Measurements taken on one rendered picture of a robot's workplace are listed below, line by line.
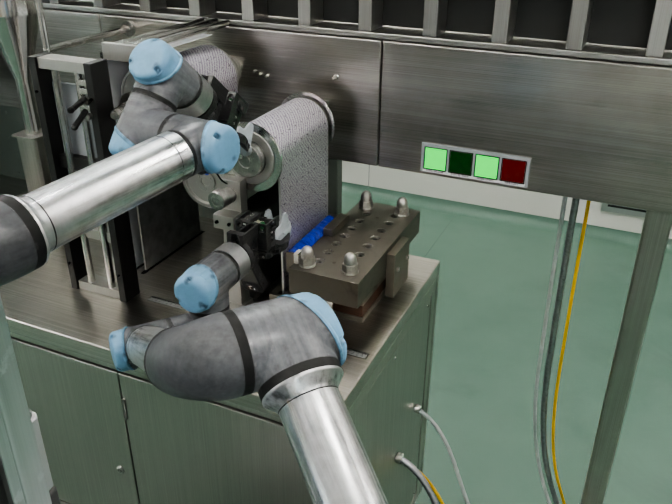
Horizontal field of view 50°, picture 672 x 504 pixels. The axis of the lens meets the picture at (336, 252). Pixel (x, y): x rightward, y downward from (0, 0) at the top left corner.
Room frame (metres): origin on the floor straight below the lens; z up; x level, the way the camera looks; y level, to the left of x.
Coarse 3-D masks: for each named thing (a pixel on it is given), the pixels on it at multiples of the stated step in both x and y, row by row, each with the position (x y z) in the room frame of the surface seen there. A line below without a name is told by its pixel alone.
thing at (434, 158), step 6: (426, 150) 1.57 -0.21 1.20; (432, 150) 1.57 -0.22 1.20; (438, 150) 1.56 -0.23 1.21; (444, 150) 1.56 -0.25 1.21; (426, 156) 1.57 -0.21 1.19; (432, 156) 1.57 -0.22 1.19; (438, 156) 1.56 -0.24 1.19; (444, 156) 1.56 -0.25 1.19; (426, 162) 1.57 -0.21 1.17; (432, 162) 1.57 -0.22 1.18; (438, 162) 1.56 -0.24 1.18; (444, 162) 1.56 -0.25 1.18; (432, 168) 1.57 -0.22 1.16; (438, 168) 1.56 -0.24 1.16; (444, 168) 1.56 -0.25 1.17
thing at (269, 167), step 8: (256, 136) 1.38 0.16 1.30; (264, 144) 1.37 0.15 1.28; (264, 152) 1.37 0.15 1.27; (272, 152) 1.37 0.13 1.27; (272, 160) 1.37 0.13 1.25; (232, 168) 1.41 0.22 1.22; (264, 168) 1.38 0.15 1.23; (272, 168) 1.37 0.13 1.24; (240, 176) 1.40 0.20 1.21; (256, 176) 1.38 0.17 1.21; (264, 176) 1.38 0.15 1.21
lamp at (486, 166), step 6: (480, 156) 1.52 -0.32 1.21; (486, 156) 1.52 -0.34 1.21; (480, 162) 1.52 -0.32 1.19; (486, 162) 1.52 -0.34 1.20; (492, 162) 1.51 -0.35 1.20; (480, 168) 1.52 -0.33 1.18; (486, 168) 1.52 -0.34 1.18; (492, 168) 1.51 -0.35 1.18; (480, 174) 1.52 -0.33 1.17; (486, 174) 1.52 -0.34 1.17; (492, 174) 1.51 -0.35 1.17
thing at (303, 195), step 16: (320, 160) 1.55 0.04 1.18; (288, 176) 1.41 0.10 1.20; (304, 176) 1.48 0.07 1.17; (320, 176) 1.55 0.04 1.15; (288, 192) 1.41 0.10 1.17; (304, 192) 1.48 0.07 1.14; (320, 192) 1.55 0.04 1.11; (288, 208) 1.41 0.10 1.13; (304, 208) 1.48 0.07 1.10; (320, 208) 1.55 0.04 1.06; (304, 224) 1.47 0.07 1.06
